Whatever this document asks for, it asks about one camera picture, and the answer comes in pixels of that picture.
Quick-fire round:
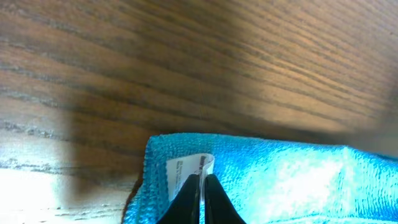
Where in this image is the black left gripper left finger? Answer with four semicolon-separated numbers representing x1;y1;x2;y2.
157;174;200;224

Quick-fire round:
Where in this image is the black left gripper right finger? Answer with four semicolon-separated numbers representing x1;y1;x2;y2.
204;174;246;224

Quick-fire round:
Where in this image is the blue microfiber cloth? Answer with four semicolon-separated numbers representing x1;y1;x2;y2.
124;133;397;223

